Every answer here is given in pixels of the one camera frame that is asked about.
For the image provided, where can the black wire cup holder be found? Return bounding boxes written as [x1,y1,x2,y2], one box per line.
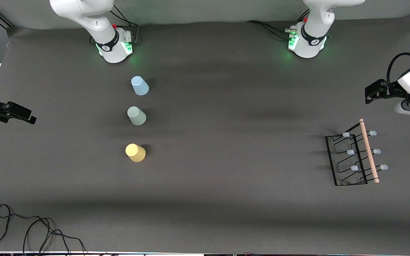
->
[325,118,388,187]

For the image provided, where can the pale green plastic cup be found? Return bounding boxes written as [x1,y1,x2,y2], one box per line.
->
[127,106,147,126]

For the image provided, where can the yellow plastic cup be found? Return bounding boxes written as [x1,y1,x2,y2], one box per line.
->
[125,143,146,163]

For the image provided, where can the light blue plastic cup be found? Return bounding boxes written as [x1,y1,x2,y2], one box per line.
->
[131,76,149,96]

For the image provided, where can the dark grey table cover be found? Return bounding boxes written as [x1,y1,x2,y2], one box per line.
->
[0,14,410,254]

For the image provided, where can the black left arm base cables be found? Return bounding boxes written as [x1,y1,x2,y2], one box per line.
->
[246,10,310,40]

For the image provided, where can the black arm base cables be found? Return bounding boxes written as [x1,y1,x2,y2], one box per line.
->
[90,4,140,46]
[246,10,310,40]

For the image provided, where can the black right arm base cables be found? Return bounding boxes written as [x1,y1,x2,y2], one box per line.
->
[90,4,140,46]

